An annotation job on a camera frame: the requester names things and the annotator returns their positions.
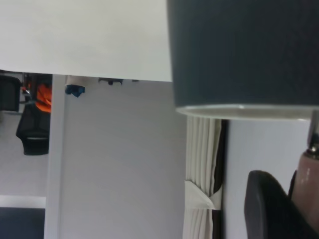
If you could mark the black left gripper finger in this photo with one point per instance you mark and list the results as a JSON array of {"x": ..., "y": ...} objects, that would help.
[{"x": 266, "y": 211}]

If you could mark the dark grey ceramic mug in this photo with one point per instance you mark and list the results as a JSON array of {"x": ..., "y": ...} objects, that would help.
[{"x": 236, "y": 62}]

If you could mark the white curtain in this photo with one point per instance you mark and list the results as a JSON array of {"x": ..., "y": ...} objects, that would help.
[{"x": 199, "y": 149}]

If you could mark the black clamp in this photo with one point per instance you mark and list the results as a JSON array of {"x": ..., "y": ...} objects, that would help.
[{"x": 111, "y": 81}]

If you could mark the blue object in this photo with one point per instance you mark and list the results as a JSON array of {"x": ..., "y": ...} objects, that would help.
[{"x": 74, "y": 90}]

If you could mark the dark blue panel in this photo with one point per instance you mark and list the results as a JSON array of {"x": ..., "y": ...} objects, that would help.
[{"x": 20, "y": 224}]

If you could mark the black mesh office chair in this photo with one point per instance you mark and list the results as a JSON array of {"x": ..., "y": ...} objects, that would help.
[
  {"x": 32, "y": 129},
  {"x": 10, "y": 94}
]

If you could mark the orange garment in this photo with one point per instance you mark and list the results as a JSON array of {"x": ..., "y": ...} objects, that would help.
[{"x": 43, "y": 97}]

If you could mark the black vertical frame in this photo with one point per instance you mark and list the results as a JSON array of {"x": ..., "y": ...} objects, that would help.
[{"x": 223, "y": 149}]

